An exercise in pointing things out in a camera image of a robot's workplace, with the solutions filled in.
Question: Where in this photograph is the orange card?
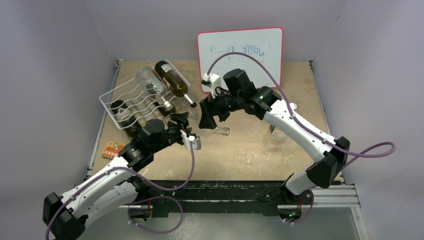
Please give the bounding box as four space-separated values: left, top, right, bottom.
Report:
101 141 124 160

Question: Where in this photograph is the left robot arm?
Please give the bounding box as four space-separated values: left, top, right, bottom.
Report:
42 112 200 240

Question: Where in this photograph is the red framed whiteboard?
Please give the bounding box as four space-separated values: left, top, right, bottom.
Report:
197 26 284 88

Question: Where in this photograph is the dark bottle brown label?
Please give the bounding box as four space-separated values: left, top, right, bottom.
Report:
146 83 176 117

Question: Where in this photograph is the purple cable loop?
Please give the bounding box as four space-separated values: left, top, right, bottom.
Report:
127 193 185 235

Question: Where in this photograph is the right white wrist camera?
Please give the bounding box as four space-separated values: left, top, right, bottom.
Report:
201 73 221 99

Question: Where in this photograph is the clear bottle silver cap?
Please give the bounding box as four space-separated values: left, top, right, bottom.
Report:
135 67 176 113

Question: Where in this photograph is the clear bottle back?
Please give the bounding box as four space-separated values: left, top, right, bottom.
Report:
177 99 199 119

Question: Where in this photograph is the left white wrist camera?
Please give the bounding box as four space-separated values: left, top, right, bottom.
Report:
180 130 202 152

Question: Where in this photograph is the white wire wine rack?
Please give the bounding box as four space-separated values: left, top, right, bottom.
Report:
99 60 197 139

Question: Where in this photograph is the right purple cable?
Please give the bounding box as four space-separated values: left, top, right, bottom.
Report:
206 51 397 170

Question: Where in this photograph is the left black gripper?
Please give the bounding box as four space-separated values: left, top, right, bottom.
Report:
151 113 192 154

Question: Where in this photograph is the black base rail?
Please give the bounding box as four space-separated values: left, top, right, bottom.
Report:
127 176 314 222

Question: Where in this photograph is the clear square glass bottle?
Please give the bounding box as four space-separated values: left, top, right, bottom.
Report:
129 108 157 130

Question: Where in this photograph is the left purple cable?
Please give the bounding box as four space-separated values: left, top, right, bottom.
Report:
44 150 196 240

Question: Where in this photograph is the dark bottle white label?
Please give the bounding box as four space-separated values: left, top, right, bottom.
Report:
110 100 142 139

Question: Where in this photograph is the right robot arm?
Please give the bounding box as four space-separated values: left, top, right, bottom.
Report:
198 68 350 204

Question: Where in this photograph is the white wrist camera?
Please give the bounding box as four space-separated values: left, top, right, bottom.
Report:
201 73 221 99
180 130 202 152

